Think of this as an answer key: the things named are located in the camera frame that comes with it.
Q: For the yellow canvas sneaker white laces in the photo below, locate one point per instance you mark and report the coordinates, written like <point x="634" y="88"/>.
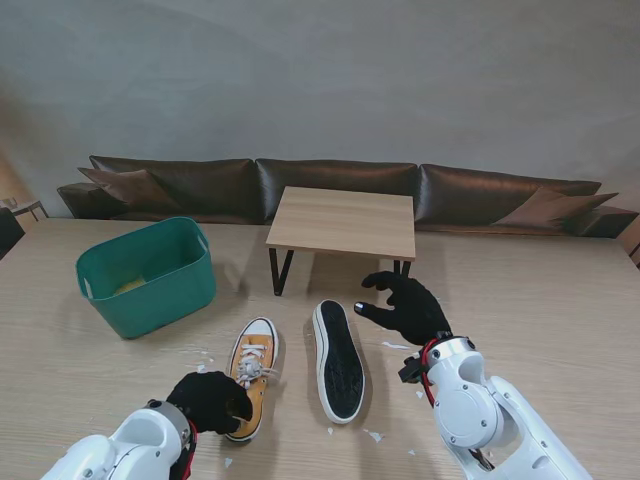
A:
<point x="340" y="370"/>
<point x="256" y="400"/>

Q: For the green plastic basket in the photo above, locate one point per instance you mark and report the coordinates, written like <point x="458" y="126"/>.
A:
<point x="150" y="305"/>

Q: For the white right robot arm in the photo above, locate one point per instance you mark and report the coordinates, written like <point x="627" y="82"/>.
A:
<point x="480" y="410"/>

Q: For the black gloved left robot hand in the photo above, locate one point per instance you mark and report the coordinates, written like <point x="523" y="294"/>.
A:
<point x="210" y="400"/>

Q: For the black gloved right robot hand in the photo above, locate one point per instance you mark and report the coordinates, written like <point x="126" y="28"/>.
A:
<point x="420" y="315"/>

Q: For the brown leather cushion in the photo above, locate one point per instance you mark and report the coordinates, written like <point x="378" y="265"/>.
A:
<point x="125" y="187"/>
<point x="550" y="207"/>

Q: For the small wooden side table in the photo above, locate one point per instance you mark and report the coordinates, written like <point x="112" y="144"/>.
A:
<point x="27" y="205"/>

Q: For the small wooden table black legs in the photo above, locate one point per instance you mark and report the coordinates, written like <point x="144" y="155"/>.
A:
<point x="340" y="220"/>

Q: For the wooden brush pale bristles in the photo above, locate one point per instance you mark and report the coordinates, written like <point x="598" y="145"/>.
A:
<point x="131" y="285"/>

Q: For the dark brown leather sofa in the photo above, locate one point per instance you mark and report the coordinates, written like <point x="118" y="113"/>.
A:
<point x="340" y="175"/>

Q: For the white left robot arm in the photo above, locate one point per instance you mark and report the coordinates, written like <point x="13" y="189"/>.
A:
<point x="135" y="445"/>

